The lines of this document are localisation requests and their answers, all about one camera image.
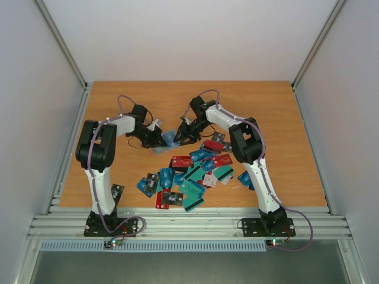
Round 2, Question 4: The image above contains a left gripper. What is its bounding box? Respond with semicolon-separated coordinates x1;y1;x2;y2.
130;126;168;149

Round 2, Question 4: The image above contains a blue VIP card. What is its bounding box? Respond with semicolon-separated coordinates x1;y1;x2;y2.
162;130;179;148

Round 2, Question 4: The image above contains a teal card magnetic stripe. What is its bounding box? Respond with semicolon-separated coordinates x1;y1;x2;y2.
182;197;204;212

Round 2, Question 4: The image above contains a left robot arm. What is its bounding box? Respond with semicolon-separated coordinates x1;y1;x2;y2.
75;104;167;238

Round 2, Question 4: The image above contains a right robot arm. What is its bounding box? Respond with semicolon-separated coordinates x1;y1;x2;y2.
174;96;287;236

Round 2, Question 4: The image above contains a red VIP card upper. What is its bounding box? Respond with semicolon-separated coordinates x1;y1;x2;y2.
169;156;192;168

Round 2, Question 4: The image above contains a red vip card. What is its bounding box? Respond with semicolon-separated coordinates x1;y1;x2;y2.
169;156;192;168
211;154;233;167

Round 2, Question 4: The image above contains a red card upper right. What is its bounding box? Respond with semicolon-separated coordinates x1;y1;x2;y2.
203;140;224;154

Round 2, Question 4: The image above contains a black VIP card left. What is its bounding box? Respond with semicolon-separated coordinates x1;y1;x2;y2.
145;173;159;193

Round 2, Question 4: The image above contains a blue card left bottom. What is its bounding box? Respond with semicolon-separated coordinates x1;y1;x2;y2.
136;177;153;198

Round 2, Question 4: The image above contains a red VIP card centre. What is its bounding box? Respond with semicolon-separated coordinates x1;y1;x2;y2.
211;154;233;167

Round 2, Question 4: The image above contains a white card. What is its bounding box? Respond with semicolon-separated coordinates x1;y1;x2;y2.
203;174;218;188

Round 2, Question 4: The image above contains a teal VIP card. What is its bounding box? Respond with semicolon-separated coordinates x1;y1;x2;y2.
179;179;206;199

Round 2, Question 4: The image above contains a red card bottom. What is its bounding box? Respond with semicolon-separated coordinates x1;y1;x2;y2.
155;189;171;209

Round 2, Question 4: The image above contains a black card lone left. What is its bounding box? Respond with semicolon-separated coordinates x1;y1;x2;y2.
111;184;124;206

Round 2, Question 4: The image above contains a blue card right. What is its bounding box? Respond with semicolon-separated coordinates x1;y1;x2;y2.
237;171;251;187

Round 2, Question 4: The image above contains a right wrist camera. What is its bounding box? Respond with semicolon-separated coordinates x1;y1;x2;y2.
181;116;191;125

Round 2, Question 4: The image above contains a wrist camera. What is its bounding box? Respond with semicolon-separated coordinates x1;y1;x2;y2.
181;116;191;125
147;119;162;131

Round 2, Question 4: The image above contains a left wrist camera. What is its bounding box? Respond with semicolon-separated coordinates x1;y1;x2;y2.
147;119;162;131

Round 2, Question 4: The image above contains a left base plate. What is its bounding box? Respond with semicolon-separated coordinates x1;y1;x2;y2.
83;211;139;237

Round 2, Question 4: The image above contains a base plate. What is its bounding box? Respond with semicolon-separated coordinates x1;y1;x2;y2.
83;211;139;237
241;218;296;237

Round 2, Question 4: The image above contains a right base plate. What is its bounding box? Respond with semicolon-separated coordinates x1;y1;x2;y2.
241;218;296;237

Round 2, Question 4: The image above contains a blue slotted cable duct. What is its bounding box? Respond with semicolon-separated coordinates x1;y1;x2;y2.
40;240;266;253

